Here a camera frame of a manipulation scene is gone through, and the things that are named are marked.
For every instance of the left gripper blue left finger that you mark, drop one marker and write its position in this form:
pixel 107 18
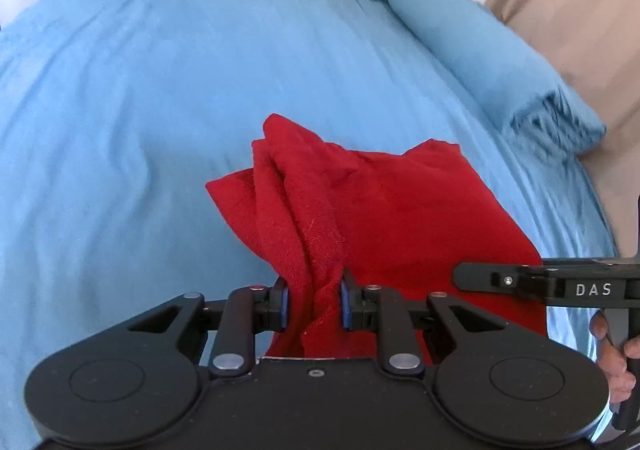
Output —
pixel 247 311

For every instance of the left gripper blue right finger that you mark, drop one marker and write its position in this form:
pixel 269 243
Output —
pixel 383 312

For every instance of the red long-sleeve sweater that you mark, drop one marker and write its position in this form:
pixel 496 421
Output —
pixel 316 211

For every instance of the person right hand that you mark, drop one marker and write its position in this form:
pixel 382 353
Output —
pixel 614 362

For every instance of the blue bed sheet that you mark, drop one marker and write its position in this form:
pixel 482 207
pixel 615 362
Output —
pixel 115 114

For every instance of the folded blue duvet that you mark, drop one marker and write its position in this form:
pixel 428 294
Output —
pixel 523 96

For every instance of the beige curtain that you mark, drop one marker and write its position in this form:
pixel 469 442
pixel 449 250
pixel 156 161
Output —
pixel 594 44

